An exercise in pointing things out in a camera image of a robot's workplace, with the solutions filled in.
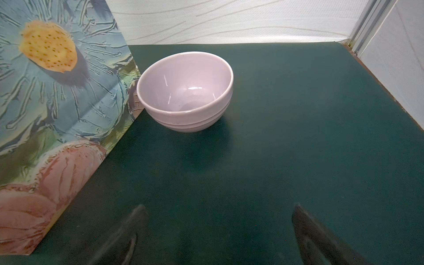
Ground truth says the pink ceramic bowl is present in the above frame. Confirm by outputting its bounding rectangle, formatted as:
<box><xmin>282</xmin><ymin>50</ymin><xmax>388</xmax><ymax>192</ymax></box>
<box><xmin>136</xmin><ymin>51</ymin><xmax>234</xmax><ymax>133</ymax></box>

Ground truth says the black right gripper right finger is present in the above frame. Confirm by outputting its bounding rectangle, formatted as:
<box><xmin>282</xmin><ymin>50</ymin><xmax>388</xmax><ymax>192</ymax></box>
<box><xmin>291</xmin><ymin>204</ymin><xmax>371</xmax><ymax>265</ymax></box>

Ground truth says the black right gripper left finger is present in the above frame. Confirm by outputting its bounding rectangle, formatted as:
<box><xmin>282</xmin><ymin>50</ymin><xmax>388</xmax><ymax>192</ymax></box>
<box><xmin>88</xmin><ymin>204</ymin><xmax>148</xmax><ymax>265</ymax></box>

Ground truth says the floral print paper bag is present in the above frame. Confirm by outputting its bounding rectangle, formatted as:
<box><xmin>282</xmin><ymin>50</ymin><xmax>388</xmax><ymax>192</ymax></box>
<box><xmin>1</xmin><ymin>1</ymin><xmax>143</xmax><ymax>256</ymax></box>

